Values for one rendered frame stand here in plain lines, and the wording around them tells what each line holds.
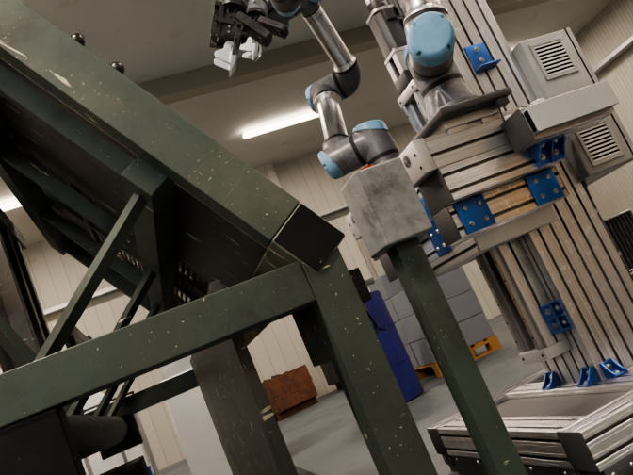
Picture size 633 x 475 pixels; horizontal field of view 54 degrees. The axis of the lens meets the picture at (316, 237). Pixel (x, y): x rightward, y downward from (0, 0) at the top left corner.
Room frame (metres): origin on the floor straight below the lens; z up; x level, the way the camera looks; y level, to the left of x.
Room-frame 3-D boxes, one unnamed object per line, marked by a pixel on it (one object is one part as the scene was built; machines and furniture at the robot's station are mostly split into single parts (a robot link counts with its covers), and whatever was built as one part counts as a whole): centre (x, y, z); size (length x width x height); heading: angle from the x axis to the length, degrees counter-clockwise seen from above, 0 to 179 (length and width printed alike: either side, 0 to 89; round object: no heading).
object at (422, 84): (1.64, -0.48, 1.20); 0.13 x 0.12 x 0.14; 173
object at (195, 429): (4.98, 1.29, 0.65); 0.73 x 0.61 x 1.31; 16
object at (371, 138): (2.12, -0.32, 1.20); 0.13 x 0.12 x 0.14; 73
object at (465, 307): (6.38, -0.67, 0.53); 1.05 x 0.70 x 1.07; 21
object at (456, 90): (1.65, -0.48, 1.09); 0.15 x 0.15 x 0.10
